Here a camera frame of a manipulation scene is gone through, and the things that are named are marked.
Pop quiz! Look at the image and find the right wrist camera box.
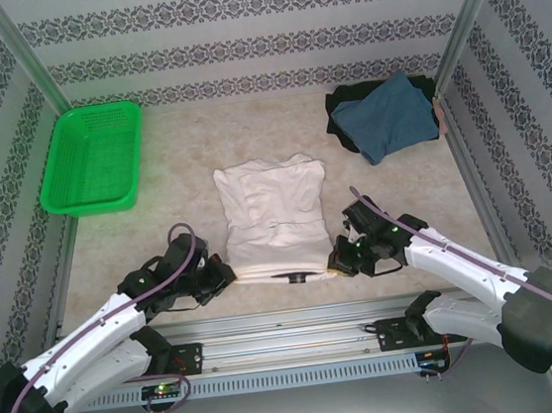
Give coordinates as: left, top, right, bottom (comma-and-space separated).
340, 196, 387, 238

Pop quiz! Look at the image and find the blue t-shirt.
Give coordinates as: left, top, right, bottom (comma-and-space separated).
328, 66, 444, 170

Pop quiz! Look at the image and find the pink folded cloth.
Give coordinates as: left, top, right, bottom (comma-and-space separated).
432, 95, 452, 138

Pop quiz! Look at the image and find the aluminium frame post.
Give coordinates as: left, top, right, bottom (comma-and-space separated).
424, 0, 528, 99
0, 0, 93, 150

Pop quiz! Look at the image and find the white t-shirt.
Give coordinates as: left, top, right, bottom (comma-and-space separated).
210, 150, 340, 293

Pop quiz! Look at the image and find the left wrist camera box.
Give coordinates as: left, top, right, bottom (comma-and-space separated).
158, 233, 212, 279

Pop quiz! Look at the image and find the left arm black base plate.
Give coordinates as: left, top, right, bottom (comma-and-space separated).
165, 342, 207, 378

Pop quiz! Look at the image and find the aluminium side rail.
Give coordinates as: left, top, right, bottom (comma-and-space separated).
16, 130, 117, 357
435, 89, 534, 306

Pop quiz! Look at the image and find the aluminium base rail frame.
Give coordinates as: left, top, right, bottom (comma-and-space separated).
46, 279, 541, 392

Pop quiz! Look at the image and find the green plastic basket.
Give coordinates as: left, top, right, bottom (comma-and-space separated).
29, 98, 154, 223

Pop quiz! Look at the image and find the grey slotted cable duct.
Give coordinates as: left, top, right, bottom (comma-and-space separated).
74, 353, 421, 413

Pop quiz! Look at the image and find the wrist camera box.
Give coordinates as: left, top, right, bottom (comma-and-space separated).
158, 233, 212, 279
340, 196, 387, 238

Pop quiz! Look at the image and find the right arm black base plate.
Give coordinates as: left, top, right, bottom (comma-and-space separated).
374, 309, 470, 355

